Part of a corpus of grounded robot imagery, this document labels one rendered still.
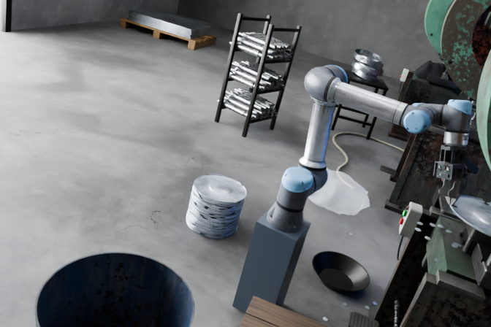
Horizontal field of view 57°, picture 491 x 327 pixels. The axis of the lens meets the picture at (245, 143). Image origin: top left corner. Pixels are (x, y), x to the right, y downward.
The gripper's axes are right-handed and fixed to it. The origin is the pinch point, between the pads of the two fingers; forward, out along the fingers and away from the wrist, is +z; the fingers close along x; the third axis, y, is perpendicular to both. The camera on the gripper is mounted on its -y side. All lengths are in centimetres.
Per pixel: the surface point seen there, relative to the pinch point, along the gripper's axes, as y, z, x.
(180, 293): 90, 29, -26
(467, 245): -2.4, 14.3, 6.0
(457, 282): 14.6, 21.1, 14.8
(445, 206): 4.0, 1.6, 0.3
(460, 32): -94, -75, -71
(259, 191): -17, 32, -152
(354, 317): 10, 56, -31
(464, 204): -6.8, 1.3, 0.2
